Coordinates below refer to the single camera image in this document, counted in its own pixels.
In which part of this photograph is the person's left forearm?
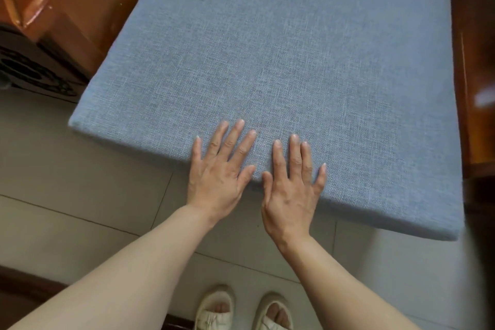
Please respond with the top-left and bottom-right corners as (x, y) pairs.
(7, 205), (217, 330)

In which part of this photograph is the person's left hand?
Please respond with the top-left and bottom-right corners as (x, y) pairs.
(187, 120), (257, 225)

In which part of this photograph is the person's right hand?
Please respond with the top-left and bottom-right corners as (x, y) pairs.
(262, 134), (327, 251)

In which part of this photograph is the grey seat cushion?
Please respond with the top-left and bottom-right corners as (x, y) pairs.
(69, 0), (465, 241)

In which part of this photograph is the person's right forearm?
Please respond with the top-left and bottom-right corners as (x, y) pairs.
(278, 235), (420, 330)

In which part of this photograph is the dark wooden sofa with console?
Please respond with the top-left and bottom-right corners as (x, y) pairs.
(0, 0), (495, 210)

